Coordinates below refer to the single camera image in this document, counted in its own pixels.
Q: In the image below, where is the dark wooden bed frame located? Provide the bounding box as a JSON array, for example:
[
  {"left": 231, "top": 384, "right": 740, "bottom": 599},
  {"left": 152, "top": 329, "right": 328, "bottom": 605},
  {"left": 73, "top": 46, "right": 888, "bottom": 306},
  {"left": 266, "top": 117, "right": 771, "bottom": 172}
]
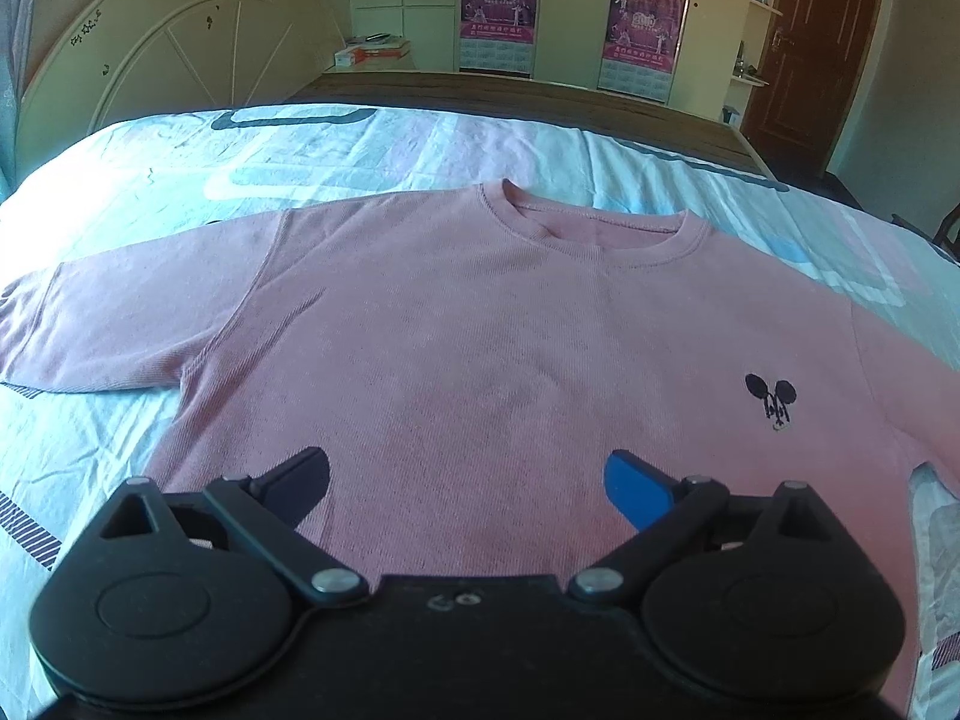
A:
[{"left": 290, "top": 70, "right": 773, "bottom": 179}]

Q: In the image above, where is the stack of boxes and books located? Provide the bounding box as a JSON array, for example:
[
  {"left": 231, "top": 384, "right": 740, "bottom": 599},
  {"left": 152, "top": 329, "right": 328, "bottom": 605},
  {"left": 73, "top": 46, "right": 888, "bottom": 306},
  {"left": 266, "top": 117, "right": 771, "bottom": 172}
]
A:
[{"left": 334, "top": 32, "right": 412, "bottom": 71}]

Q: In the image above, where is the purple calendar poster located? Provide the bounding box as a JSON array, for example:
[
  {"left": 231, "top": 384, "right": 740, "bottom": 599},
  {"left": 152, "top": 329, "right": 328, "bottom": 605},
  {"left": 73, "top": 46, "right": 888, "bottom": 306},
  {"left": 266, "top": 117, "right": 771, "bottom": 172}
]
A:
[
  {"left": 599, "top": 0, "right": 688, "bottom": 104},
  {"left": 459, "top": 0, "right": 539, "bottom": 78}
]

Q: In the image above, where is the patterned light bed sheet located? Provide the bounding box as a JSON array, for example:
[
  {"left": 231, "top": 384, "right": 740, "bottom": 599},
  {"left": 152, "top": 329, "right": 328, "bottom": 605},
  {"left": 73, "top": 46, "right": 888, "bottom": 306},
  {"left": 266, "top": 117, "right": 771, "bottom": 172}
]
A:
[{"left": 2, "top": 104, "right": 958, "bottom": 718}]

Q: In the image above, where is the cream corner shelf unit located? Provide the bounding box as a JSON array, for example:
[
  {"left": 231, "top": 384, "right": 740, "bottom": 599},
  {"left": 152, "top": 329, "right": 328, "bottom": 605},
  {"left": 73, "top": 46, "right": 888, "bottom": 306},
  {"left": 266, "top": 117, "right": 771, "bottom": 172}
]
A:
[{"left": 721, "top": 0, "right": 782, "bottom": 128}]

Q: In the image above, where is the pink sweatshirt with mouse logo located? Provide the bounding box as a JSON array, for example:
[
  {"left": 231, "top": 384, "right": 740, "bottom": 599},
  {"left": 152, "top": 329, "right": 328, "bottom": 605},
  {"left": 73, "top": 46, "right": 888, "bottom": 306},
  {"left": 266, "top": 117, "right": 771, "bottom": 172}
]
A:
[{"left": 0, "top": 179, "right": 960, "bottom": 720}]

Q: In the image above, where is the cream arched headboard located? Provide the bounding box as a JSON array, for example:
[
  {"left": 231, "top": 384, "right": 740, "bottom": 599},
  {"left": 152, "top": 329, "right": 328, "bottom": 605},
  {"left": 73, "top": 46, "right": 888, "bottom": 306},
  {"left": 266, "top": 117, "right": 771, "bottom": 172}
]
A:
[{"left": 14, "top": 0, "right": 345, "bottom": 179}]

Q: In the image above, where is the cream wardrobe with doors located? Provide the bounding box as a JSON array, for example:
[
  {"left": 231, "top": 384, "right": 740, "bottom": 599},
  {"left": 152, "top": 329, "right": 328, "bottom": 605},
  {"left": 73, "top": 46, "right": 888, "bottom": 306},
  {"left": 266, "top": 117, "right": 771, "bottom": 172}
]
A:
[{"left": 350, "top": 0, "right": 748, "bottom": 121}]

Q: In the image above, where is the left purple calendar poster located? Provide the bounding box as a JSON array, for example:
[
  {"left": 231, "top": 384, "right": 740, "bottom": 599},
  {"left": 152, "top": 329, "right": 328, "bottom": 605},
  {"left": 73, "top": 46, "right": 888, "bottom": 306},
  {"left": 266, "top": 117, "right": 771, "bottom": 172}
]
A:
[{"left": 459, "top": 0, "right": 539, "bottom": 78}]

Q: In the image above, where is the dark wooden chair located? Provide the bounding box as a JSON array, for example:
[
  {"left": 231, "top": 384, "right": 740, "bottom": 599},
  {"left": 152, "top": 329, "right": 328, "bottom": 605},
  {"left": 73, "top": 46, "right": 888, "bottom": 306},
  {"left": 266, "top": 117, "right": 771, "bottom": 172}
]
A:
[{"left": 892, "top": 205, "right": 960, "bottom": 265}]

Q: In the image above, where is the right purple calendar poster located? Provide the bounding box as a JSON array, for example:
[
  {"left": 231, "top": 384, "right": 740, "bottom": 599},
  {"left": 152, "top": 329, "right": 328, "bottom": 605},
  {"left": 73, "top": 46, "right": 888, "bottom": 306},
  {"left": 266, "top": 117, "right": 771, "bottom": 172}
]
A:
[{"left": 599, "top": 0, "right": 688, "bottom": 104}]

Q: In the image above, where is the dark brown wooden door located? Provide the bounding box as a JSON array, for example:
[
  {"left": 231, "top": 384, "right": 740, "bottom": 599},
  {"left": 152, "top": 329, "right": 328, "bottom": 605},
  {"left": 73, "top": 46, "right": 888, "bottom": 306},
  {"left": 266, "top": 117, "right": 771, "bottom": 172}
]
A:
[{"left": 742, "top": 0, "right": 882, "bottom": 185}]

